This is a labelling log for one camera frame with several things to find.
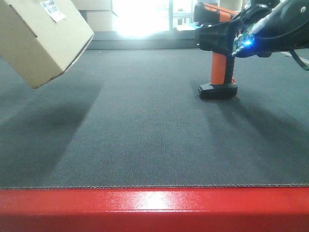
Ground red metal table edge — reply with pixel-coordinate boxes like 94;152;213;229
0;187;309;232

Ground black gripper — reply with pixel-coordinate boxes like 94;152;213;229
195;0;309;58

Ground stacked cardboard boxes background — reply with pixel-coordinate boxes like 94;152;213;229
72;0;117;31

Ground orange black barcode scanner gun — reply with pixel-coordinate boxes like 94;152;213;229
194;2;239;100

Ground white barcode label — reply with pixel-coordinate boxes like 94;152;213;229
40;0;66;23

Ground dark conveyor rear rail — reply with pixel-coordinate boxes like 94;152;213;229
87;30;199;50

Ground green circuit board blue led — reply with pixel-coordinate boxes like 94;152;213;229
231;23;257;58

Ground black cable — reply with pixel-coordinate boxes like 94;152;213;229
289;47;309;72

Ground brown cardboard package box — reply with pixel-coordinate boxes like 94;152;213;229
0;0;94;88

